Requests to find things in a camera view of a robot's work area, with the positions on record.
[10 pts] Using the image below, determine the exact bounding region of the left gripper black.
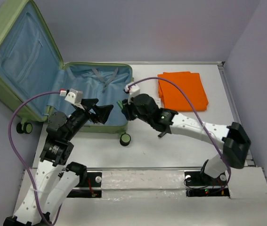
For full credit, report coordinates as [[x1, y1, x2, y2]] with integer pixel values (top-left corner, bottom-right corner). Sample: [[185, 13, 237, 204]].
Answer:
[[65, 98, 114, 139]]

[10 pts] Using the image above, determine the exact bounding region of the orange cloth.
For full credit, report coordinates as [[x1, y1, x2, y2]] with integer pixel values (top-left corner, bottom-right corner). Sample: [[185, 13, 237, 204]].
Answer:
[[157, 72, 209, 112]]

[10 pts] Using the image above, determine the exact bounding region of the green suitcase with blue lining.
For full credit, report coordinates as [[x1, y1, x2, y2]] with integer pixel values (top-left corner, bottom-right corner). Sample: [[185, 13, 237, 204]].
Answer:
[[0, 0, 133, 146]]

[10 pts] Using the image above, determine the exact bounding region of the small green bottle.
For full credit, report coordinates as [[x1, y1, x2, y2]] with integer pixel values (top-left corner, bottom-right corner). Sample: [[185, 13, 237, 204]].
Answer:
[[117, 101, 123, 110]]

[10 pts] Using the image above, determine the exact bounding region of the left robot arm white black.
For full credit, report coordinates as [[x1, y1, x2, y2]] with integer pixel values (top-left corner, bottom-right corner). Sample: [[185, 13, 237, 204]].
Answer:
[[3, 98, 113, 226]]

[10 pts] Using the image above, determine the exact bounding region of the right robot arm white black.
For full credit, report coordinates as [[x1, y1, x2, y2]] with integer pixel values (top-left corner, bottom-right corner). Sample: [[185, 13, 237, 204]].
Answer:
[[118, 94, 251, 185]]

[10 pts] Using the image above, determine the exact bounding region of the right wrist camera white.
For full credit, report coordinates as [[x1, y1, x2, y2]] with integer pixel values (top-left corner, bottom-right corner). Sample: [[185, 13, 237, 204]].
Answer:
[[124, 82, 140, 104]]

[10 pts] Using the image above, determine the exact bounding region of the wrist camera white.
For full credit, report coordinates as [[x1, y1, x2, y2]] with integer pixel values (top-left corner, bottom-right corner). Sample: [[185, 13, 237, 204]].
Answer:
[[65, 89, 83, 105], [124, 82, 140, 104]]

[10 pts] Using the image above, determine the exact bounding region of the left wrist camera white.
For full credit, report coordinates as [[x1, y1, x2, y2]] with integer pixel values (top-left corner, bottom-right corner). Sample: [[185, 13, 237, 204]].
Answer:
[[65, 89, 83, 105]]

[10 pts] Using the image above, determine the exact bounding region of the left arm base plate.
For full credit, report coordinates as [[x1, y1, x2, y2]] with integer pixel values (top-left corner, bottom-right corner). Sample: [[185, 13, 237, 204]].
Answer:
[[67, 171, 102, 198]]

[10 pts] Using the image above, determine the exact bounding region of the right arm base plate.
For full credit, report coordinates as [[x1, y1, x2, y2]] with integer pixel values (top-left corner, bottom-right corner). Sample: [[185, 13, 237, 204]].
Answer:
[[184, 171, 230, 197]]

